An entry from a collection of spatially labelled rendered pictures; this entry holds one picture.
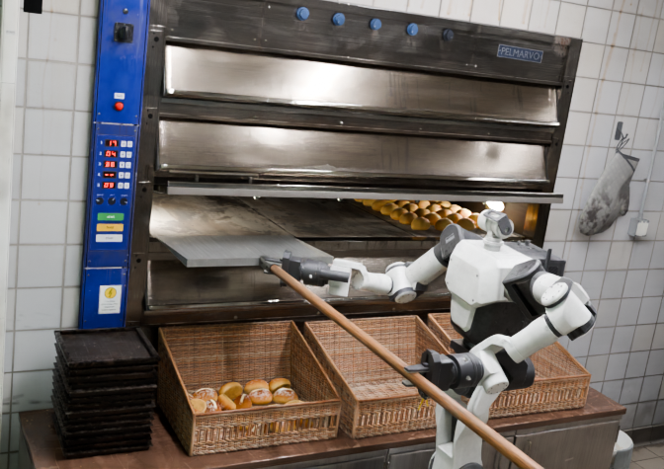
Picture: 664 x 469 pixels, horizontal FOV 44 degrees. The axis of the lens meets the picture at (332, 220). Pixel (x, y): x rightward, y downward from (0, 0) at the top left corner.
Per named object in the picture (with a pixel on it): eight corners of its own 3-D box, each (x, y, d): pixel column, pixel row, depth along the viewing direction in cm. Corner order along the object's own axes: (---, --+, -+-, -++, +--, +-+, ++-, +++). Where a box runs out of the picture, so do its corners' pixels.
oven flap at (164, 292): (145, 310, 298) (144, 255, 300) (523, 293, 383) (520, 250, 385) (148, 310, 295) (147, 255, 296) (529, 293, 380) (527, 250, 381)
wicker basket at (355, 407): (292, 383, 335) (301, 320, 329) (407, 372, 362) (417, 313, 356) (351, 441, 294) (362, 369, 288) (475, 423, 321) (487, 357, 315)
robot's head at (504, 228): (504, 225, 256) (495, 205, 253) (519, 232, 249) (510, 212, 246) (487, 236, 255) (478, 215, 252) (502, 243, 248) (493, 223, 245)
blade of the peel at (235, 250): (332, 264, 297) (333, 256, 296) (186, 267, 270) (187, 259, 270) (290, 235, 327) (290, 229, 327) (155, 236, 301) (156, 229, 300)
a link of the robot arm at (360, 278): (329, 258, 277) (359, 264, 285) (325, 284, 276) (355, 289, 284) (342, 259, 272) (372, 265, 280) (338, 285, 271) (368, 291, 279)
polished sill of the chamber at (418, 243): (143, 247, 299) (144, 237, 298) (523, 244, 385) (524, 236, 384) (148, 252, 294) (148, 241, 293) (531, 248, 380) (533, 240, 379)
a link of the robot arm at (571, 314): (533, 369, 209) (597, 330, 202) (508, 341, 208) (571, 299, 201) (531, 349, 219) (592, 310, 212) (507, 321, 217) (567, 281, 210)
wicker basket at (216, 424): (149, 393, 310) (155, 325, 303) (286, 381, 336) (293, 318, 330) (188, 458, 268) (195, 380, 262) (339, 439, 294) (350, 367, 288)
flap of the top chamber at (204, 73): (162, 96, 281) (161, 40, 283) (553, 128, 367) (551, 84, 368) (167, 93, 277) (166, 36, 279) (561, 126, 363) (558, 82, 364)
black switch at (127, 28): (114, 40, 267) (116, 7, 264) (132, 42, 270) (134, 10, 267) (116, 41, 263) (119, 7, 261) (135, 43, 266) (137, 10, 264)
